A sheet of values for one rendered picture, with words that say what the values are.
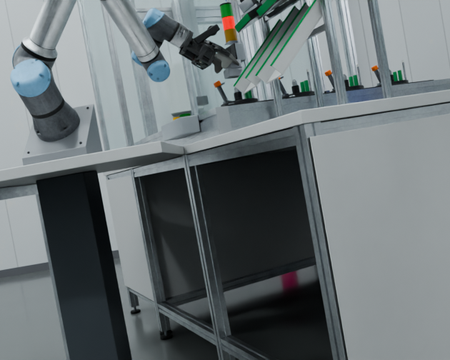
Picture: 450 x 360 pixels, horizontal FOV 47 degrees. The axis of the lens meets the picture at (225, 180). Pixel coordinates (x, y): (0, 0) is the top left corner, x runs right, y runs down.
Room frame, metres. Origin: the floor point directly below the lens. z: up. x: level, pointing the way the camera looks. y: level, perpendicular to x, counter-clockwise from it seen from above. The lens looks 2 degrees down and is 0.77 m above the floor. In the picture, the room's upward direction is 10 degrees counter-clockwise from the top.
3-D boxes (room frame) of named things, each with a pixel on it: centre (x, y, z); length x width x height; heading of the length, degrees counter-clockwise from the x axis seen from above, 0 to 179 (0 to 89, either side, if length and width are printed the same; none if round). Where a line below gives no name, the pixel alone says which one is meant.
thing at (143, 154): (1.74, 0.47, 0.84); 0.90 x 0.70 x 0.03; 178
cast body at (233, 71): (1.90, -0.11, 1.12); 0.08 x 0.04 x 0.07; 115
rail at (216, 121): (2.08, 0.15, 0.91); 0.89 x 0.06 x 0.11; 25
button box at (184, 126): (1.88, 0.13, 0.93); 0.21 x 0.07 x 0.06; 25
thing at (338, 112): (2.09, -0.50, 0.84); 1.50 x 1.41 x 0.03; 25
